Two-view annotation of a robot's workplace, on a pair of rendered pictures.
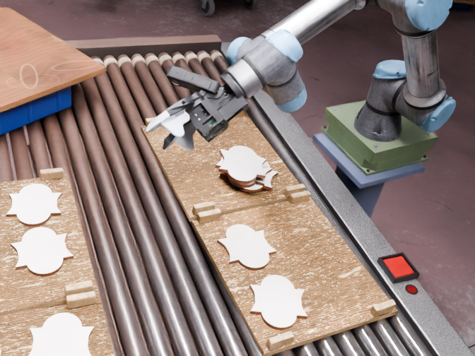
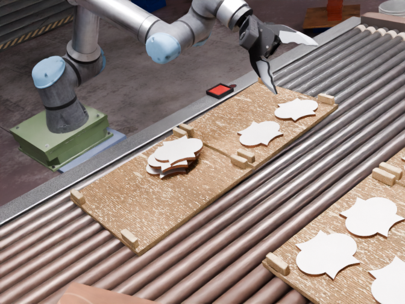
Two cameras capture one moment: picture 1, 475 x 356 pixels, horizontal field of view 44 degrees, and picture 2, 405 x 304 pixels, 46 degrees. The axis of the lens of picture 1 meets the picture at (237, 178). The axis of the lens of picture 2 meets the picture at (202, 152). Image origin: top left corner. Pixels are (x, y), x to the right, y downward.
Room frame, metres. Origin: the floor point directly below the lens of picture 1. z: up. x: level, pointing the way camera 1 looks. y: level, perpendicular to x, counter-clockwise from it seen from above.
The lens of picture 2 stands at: (1.31, 1.17, 1.75)
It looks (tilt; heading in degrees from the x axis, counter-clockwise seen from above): 34 degrees down; 265
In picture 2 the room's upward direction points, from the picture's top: 12 degrees counter-clockwise
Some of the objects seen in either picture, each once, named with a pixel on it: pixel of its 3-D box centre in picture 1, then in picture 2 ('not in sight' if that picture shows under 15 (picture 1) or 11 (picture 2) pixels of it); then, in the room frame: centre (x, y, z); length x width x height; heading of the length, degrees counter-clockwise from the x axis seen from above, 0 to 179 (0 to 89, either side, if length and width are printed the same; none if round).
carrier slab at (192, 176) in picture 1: (220, 160); (160, 184); (1.36, 0.06, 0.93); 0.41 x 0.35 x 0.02; 31
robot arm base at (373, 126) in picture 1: (381, 115); (64, 110); (1.64, -0.41, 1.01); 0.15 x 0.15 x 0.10
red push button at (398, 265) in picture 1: (397, 268); (219, 91); (1.07, -0.44, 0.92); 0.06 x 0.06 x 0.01; 28
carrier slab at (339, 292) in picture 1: (289, 265); (257, 119); (1.00, -0.16, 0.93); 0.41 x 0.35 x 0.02; 32
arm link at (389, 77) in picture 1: (392, 84); (54, 80); (1.64, -0.41, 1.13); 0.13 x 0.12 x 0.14; 43
